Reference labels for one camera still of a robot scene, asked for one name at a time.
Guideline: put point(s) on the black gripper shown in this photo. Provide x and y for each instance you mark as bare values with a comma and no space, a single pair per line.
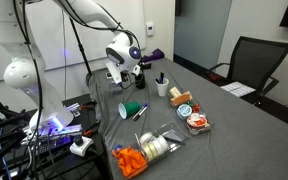
125,76

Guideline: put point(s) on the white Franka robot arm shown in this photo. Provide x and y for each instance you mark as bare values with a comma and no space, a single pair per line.
20,73

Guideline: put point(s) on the empty clear plastic holder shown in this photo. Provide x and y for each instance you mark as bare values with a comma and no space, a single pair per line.
112,90

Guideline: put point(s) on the clear holder with tape rolls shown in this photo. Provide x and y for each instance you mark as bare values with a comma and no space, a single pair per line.
174,136

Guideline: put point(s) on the black mug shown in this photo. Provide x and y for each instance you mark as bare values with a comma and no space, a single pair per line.
140,82

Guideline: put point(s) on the green plastic cup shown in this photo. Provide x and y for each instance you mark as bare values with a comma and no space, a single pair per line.
129,109

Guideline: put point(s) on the blue capped marker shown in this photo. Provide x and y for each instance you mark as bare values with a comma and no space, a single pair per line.
140,111

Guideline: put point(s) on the blue pen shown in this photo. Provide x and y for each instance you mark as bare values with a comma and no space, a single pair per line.
157,80

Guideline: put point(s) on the black pen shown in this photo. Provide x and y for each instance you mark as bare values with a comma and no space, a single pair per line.
161,77

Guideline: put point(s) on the white paper cup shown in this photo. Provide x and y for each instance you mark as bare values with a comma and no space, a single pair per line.
162,89

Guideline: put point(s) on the purple folded umbrella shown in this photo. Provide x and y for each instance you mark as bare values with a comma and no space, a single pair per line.
154,55

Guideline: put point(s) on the orange black clamp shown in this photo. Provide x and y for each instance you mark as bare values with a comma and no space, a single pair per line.
88,106
90,132

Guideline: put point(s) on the large white tape roll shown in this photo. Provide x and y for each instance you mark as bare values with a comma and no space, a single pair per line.
147,137

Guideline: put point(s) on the black tripod stand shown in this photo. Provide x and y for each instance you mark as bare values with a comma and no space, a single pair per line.
80,45

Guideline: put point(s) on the small blue flat piece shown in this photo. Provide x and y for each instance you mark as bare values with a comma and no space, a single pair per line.
117,147

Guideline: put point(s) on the green gift bow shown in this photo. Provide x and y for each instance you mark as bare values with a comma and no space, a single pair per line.
190,104

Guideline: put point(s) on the cream tape roll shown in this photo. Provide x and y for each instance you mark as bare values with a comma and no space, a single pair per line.
148,150

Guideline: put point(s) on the white box black knob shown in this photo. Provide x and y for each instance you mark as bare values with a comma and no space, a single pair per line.
81,146

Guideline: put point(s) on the red gift bow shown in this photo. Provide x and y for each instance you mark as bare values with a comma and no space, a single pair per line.
196,108

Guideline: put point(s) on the orange crumpled cloth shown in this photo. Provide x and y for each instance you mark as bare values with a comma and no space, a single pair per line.
130,161

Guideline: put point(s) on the red white ribbon spool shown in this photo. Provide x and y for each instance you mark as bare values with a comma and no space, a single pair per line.
196,120

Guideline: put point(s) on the red item on floor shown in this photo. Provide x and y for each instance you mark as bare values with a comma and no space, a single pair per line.
213,77

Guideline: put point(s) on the clear craft tray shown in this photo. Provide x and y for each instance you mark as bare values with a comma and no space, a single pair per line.
205,130

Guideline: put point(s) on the white paper sheet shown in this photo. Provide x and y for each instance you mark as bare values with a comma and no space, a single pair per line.
238,89

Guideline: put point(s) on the black mesh office chair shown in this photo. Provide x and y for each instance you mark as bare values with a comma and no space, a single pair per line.
254,63

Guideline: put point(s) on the black robot cart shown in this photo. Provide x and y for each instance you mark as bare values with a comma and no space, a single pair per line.
4,156

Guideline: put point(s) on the white wall thermostat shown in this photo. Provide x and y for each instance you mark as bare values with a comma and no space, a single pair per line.
150,29

